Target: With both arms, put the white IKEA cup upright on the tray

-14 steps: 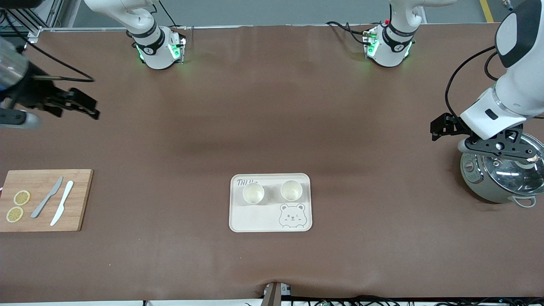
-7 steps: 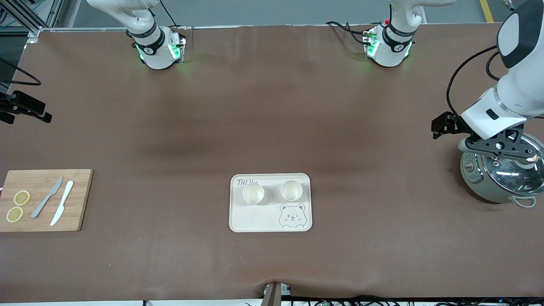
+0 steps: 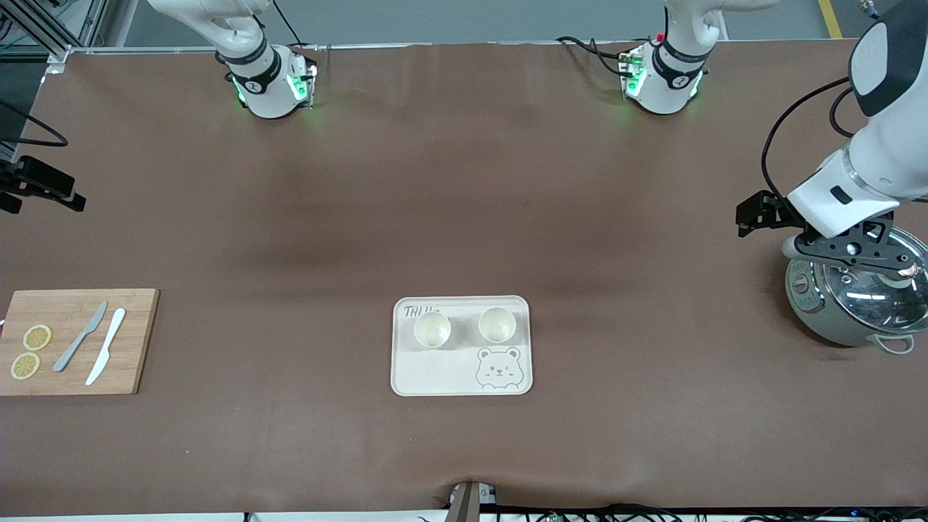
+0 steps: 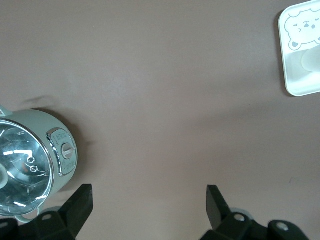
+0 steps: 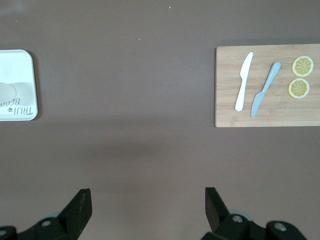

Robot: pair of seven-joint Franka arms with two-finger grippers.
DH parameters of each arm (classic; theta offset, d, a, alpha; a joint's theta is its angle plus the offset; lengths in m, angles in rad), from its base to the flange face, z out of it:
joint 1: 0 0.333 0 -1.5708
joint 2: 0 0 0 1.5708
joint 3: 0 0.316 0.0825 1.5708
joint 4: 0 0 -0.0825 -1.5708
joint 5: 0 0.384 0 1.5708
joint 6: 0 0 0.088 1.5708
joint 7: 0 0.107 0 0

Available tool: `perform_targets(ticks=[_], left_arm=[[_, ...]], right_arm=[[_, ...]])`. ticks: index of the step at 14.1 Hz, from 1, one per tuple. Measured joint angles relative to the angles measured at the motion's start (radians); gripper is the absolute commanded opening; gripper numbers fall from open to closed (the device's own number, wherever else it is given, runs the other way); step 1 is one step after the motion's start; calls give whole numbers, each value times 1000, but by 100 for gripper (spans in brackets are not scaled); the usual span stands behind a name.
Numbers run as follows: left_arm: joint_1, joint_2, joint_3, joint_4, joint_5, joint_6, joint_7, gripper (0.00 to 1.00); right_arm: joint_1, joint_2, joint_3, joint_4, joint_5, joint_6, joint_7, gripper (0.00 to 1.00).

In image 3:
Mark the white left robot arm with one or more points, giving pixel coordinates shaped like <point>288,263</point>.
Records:
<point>892,152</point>

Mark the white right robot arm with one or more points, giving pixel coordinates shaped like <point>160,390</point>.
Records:
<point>264,87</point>

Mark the white bear print tray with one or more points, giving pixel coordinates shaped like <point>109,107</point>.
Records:
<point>442,370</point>

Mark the glass pot lid with knob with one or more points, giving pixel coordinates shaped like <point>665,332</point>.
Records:
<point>881,304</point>

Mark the grey-green electric pot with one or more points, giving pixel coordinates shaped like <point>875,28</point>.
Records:
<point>819,312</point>

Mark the brown table cover sheet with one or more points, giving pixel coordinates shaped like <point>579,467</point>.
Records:
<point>464,181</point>

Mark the wooden cutting board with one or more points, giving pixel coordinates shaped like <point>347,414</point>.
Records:
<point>138,341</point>

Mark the white plastic knife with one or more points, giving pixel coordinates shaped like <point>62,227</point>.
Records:
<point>107,344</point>

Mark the grey plastic knife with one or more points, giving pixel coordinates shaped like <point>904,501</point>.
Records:
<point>78,339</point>

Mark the lemon slice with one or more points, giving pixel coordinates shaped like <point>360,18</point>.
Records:
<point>37,337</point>
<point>25,365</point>

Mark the grey metal mount post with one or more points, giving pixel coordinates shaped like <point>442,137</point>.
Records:
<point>467,504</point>

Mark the aluminium frame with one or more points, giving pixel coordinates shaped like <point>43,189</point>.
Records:
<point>61,52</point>

